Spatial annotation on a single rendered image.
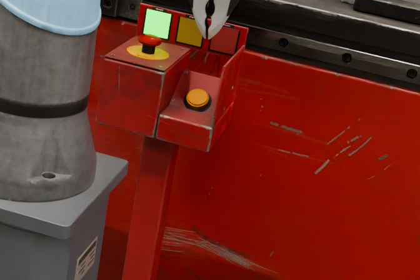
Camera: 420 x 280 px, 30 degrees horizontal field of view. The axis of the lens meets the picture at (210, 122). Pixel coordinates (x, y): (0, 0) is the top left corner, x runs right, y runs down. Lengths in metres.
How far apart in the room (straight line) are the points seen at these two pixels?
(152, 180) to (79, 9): 0.66
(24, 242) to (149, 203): 0.61
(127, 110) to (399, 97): 0.51
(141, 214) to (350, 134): 0.42
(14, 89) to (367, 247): 0.98
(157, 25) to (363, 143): 0.45
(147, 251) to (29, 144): 0.68
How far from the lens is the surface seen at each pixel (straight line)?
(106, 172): 0.89
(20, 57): 0.77
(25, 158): 0.80
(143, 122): 1.29
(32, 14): 0.76
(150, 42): 1.31
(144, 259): 1.46
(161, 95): 1.27
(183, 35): 1.39
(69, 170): 0.82
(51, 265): 0.83
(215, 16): 1.26
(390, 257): 1.61
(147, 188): 1.39
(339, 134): 1.52
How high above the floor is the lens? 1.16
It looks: 21 degrees down
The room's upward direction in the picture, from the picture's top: 11 degrees clockwise
